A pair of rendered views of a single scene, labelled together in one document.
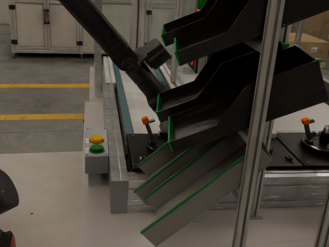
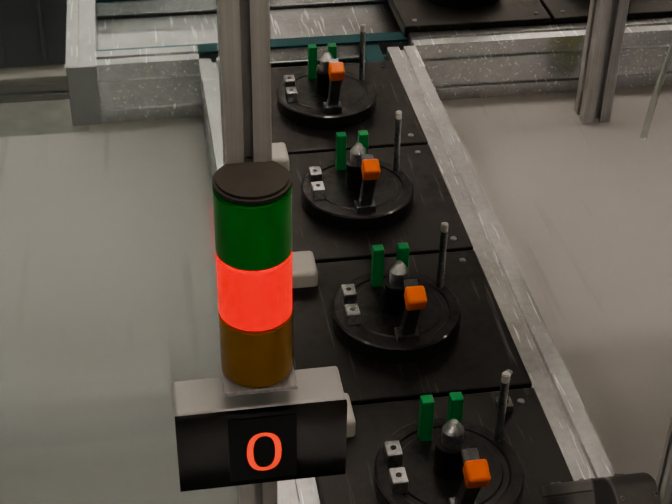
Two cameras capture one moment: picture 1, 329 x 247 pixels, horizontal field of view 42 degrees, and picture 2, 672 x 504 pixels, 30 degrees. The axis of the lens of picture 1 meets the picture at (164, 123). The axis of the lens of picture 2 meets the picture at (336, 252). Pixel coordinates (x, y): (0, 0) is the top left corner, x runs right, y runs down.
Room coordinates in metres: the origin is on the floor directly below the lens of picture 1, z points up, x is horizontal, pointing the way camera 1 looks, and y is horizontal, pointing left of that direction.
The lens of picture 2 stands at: (1.33, 0.56, 1.84)
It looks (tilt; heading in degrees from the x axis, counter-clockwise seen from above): 36 degrees down; 270
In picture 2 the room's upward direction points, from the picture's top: 1 degrees clockwise
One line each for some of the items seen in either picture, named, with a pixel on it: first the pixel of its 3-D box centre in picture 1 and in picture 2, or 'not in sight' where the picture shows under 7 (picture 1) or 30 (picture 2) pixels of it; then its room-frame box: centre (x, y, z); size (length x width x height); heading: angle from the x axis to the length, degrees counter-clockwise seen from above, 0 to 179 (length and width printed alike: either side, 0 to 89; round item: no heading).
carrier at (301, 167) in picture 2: not in sight; (357, 170); (1.31, -0.75, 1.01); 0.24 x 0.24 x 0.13; 10
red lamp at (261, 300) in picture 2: not in sight; (254, 279); (1.39, -0.10, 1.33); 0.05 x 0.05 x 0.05
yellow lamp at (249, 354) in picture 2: not in sight; (256, 337); (1.39, -0.10, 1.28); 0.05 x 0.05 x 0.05
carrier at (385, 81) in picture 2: not in sight; (326, 77); (1.36, -0.99, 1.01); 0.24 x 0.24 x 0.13; 10
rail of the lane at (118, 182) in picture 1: (113, 130); not in sight; (1.42, 0.18, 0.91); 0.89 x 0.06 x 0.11; 10
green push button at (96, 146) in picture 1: (96, 149); not in sight; (1.15, 0.19, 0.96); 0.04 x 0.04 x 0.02
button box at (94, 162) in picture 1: (96, 149); not in sight; (1.22, 0.21, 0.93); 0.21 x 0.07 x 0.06; 10
